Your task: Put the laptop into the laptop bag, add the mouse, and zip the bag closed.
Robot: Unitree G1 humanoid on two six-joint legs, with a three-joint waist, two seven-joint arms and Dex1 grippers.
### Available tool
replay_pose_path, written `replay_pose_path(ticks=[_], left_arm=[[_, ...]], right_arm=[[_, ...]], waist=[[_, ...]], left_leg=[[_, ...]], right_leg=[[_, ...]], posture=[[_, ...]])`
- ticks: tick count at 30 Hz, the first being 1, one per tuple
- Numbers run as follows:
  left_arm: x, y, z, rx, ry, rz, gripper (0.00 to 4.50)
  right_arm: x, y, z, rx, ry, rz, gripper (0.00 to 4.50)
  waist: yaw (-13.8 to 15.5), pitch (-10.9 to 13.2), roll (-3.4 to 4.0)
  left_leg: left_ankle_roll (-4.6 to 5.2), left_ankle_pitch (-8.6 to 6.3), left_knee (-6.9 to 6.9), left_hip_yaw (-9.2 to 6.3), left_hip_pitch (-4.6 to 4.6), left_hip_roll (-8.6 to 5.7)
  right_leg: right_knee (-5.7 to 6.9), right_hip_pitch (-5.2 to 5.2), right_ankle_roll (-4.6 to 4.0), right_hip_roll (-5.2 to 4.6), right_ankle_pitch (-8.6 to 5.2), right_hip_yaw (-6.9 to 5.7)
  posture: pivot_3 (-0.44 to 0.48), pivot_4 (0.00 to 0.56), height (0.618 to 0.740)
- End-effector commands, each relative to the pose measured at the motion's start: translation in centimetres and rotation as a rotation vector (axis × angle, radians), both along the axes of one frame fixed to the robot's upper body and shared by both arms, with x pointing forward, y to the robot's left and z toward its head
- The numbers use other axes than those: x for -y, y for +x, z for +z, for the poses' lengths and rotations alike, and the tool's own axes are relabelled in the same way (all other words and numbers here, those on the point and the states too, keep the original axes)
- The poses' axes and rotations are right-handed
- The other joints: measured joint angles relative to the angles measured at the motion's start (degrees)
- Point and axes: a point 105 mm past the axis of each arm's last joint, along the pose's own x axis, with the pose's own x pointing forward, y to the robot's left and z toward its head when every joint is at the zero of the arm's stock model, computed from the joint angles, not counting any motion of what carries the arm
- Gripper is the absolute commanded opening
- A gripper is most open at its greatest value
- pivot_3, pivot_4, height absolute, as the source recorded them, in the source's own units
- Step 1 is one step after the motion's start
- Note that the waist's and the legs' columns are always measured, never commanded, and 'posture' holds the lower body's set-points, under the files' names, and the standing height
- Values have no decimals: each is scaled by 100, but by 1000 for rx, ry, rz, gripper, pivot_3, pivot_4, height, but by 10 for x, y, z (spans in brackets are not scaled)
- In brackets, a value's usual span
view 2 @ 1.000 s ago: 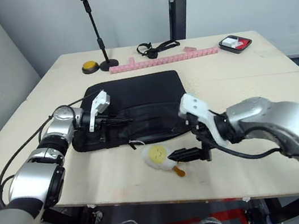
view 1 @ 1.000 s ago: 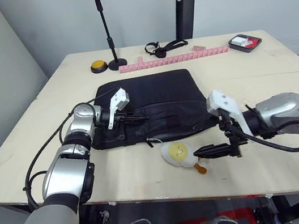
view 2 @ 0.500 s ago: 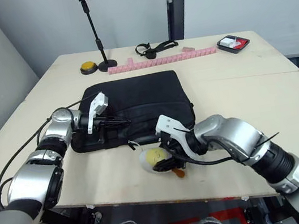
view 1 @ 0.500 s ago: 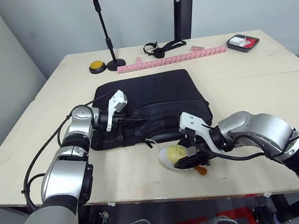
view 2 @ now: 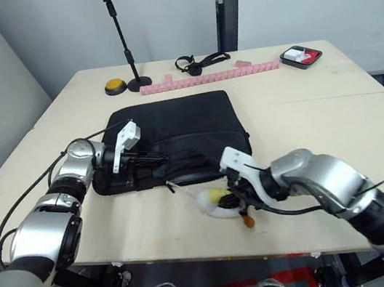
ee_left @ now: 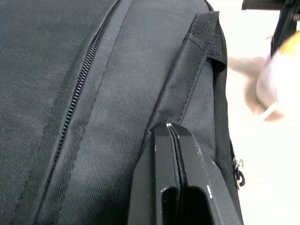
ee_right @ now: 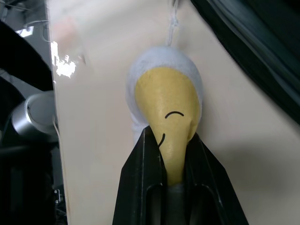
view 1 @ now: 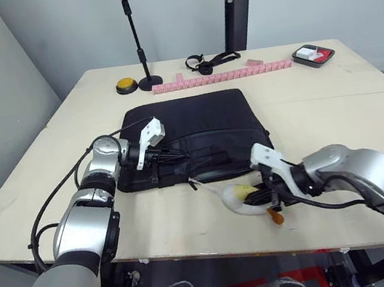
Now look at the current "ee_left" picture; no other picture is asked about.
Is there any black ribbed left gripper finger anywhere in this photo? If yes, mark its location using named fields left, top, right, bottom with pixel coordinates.
left=241, top=0, right=285, bottom=11

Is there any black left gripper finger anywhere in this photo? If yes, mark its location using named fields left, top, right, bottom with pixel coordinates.
left=127, top=123, right=184, bottom=225
left=170, top=124, right=245, bottom=225

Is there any black fabric laptop bag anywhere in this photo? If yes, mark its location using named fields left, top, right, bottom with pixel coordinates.
left=0, top=0, right=246, bottom=225

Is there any person's pale hand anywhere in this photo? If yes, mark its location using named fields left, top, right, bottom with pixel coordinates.
left=227, top=30, right=300, bottom=123

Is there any silver zipper pull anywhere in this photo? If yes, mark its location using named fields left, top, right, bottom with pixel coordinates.
left=233, top=158, right=246, bottom=190

